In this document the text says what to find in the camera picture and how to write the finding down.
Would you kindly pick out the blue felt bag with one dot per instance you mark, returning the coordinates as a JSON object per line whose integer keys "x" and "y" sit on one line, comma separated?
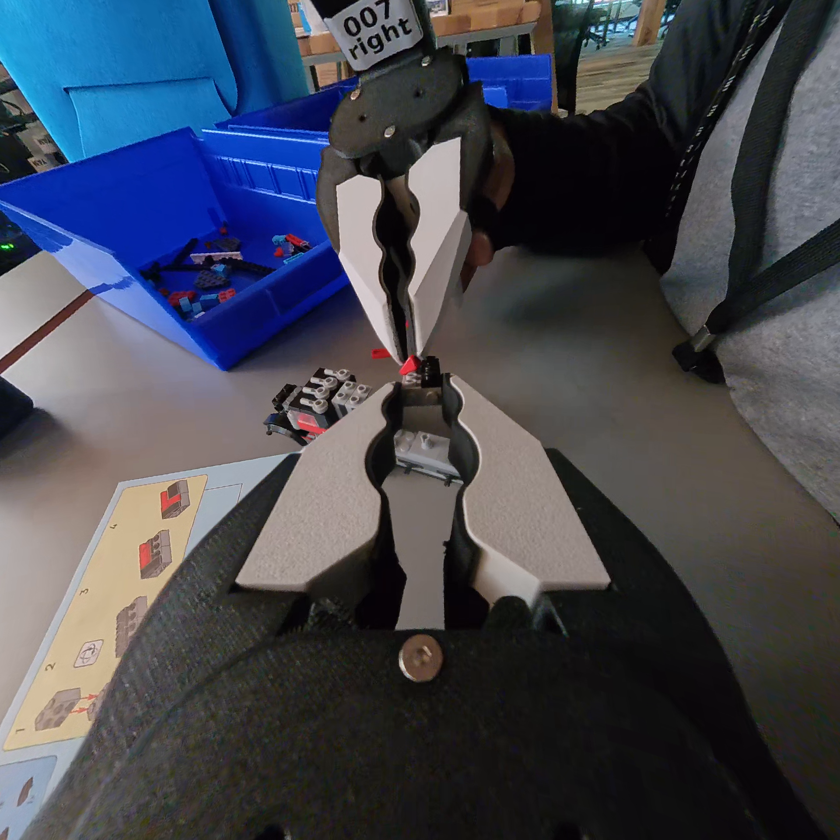
{"x": 131, "y": 65}

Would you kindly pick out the person's grey sweatshirt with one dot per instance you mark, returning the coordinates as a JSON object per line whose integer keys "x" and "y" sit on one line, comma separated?
{"x": 787, "y": 394}

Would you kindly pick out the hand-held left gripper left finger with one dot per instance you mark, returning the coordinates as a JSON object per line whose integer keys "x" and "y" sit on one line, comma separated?
{"x": 315, "y": 512}

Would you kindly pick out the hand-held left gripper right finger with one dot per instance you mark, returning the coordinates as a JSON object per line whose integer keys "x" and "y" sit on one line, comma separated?
{"x": 531, "y": 518}

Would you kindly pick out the person's right forearm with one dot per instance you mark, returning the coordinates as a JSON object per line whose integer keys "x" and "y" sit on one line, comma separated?
{"x": 590, "y": 184}

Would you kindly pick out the black chair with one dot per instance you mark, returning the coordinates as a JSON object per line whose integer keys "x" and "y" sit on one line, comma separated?
{"x": 571, "y": 59}

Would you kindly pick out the brick building instruction booklet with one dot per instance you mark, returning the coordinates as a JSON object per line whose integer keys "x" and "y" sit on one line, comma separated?
{"x": 98, "y": 577}

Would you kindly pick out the grey curved toy brick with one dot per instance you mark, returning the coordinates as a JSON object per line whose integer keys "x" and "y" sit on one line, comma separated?
{"x": 420, "y": 449}

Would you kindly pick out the person's right hand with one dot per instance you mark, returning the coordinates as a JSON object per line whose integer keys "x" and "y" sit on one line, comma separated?
{"x": 482, "y": 248}

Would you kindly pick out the black grey red brick model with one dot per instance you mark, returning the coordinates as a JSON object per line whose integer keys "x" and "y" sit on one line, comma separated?
{"x": 315, "y": 400}

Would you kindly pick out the pile of large toy bricks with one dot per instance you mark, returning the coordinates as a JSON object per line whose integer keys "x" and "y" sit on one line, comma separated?
{"x": 210, "y": 275}

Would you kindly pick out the large blue plastic bin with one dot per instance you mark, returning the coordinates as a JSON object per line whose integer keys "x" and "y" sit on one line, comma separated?
{"x": 98, "y": 210}

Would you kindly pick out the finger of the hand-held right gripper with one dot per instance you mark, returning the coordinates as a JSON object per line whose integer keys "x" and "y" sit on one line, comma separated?
{"x": 358, "y": 243}
{"x": 439, "y": 216}

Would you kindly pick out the black case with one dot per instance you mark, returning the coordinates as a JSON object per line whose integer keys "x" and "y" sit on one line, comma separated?
{"x": 13, "y": 407}

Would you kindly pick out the grey and black brick assembly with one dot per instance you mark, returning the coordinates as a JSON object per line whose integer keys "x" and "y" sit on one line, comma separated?
{"x": 430, "y": 382}

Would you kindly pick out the grey desk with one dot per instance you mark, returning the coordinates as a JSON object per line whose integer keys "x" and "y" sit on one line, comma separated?
{"x": 590, "y": 394}

